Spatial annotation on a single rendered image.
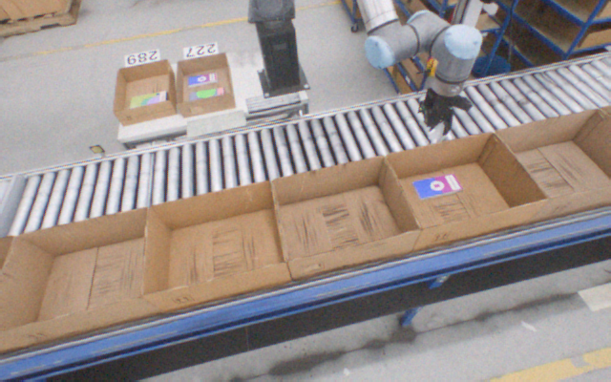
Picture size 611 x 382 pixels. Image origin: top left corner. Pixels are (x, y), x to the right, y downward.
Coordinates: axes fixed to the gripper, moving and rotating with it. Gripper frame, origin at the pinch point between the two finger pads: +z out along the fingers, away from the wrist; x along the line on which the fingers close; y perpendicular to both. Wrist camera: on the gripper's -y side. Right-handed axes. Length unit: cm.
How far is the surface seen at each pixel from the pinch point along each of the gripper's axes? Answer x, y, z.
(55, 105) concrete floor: -215, 246, 105
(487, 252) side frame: 39.0, -1.9, 14.2
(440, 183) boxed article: 10.9, -0.5, 15.0
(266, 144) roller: -41, 59, 30
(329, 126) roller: -44, 27, 30
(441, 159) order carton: 3.9, -2.9, 9.8
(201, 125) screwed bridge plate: -63, 90, 30
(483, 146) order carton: 4.0, -18.3, 7.7
